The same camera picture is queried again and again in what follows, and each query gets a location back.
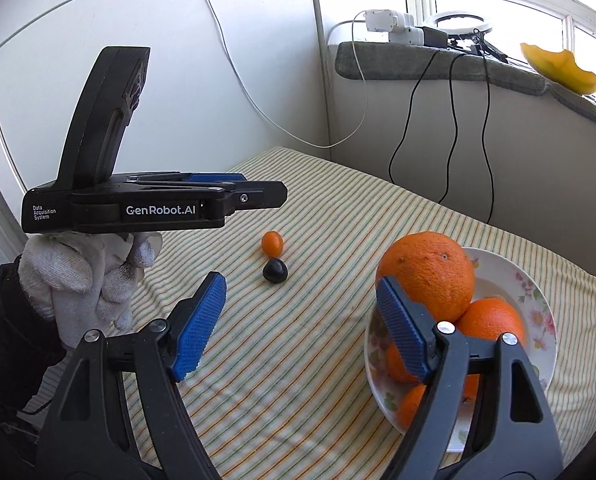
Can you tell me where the person's left forearm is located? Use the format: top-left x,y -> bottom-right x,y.
0,259 -> 81,468

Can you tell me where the white power adapter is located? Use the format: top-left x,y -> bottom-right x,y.
364,8 -> 426,46

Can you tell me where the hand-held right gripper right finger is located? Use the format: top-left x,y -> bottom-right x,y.
375,275 -> 563,480

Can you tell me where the dark plum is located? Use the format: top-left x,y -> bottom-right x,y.
262,257 -> 290,285

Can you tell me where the floral white plate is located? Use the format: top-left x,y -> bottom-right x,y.
364,247 -> 558,454

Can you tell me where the small orange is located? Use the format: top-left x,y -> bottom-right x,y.
456,297 -> 527,356
385,339 -> 425,385
396,374 -> 480,432

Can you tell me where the black cable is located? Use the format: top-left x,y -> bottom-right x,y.
388,51 -> 437,188
434,53 -> 468,206
482,55 -> 495,224

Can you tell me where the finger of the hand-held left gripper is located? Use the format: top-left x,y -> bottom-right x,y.
128,172 -> 249,189
200,180 -> 289,229

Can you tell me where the white ring light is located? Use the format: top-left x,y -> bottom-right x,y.
424,10 -> 508,62

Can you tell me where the small orange kumquat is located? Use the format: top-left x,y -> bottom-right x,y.
261,231 -> 285,256

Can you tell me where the white cable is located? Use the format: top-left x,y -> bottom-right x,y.
198,0 -> 371,150

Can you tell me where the large orange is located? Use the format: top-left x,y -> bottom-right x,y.
376,231 -> 476,324

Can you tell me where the black power adapter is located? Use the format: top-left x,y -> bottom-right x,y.
422,27 -> 449,49

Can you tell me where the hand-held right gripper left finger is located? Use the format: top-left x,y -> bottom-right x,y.
35,271 -> 227,480

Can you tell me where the grey windowsill mat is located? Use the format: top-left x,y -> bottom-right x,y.
336,41 -> 596,137

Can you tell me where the striped cloth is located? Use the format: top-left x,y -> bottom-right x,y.
43,146 -> 596,480

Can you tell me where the person's left hand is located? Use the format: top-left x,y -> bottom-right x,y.
17,230 -> 163,350

